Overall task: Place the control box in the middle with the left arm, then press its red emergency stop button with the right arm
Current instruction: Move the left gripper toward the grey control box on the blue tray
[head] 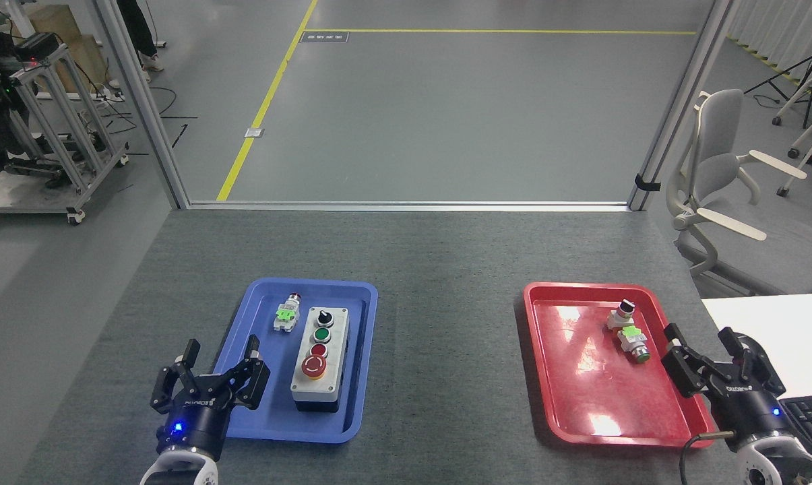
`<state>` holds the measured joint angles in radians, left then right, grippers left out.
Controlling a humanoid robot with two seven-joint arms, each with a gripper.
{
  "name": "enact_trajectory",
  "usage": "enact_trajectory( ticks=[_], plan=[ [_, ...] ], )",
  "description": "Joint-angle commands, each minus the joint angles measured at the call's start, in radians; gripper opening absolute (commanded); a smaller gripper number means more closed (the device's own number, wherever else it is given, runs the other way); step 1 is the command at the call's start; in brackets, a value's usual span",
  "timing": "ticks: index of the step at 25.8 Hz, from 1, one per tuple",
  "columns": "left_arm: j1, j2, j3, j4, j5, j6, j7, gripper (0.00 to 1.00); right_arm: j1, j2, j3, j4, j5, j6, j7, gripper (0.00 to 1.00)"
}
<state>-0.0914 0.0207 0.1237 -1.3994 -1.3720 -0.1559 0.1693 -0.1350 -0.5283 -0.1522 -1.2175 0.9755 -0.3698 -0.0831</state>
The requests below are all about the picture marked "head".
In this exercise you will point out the cardboard box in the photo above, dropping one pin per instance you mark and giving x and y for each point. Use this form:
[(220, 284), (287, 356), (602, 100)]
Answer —
[(75, 54)]

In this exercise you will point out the grey office chair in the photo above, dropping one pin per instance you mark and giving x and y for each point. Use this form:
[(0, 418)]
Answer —
[(722, 168)]

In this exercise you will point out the blue plastic tray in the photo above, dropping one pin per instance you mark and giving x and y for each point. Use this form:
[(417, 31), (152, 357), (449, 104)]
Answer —
[(277, 417)]

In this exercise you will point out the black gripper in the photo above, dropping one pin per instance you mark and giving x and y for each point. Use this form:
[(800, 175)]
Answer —
[(749, 411), (190, 424)]

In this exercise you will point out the black clip on post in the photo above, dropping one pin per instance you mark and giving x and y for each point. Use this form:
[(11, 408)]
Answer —
[(647, 182)]

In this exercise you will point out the dark floor label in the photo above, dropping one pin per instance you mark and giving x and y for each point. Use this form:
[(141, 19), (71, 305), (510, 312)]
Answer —
[(324, 37)]

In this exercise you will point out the metal floor socket plate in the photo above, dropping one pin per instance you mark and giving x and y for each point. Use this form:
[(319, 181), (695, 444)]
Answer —
[(254, 133)]

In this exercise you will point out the silver frame post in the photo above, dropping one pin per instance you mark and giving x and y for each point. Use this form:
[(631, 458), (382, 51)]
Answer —
[(682, 101), (143, 108)]

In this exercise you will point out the red-headed push button switch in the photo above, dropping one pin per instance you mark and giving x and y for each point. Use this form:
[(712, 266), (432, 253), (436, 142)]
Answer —
[(286, 316)]

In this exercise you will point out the white desk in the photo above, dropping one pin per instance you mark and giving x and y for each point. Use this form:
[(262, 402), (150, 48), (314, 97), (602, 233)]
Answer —
[(783, 316)]

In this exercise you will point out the black tripod stand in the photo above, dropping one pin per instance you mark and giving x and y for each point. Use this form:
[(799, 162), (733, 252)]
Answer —
[(800, 64)]

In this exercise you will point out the black-headed selector switch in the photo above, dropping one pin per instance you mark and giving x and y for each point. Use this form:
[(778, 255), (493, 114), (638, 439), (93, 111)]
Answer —
[(621, 315)]

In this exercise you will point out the grey control box with buttons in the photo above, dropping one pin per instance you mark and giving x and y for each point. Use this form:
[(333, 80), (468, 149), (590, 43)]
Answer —
[(321, 357)]

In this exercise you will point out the aluminium frame cart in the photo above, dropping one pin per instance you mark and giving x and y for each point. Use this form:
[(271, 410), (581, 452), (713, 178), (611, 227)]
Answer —
[(55, 128)]

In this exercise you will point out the red plastic tray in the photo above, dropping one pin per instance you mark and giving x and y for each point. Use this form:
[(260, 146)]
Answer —
[(581, 377)]

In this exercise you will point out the green-headed push button switch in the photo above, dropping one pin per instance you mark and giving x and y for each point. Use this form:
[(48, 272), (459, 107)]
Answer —
[(633, 340)]

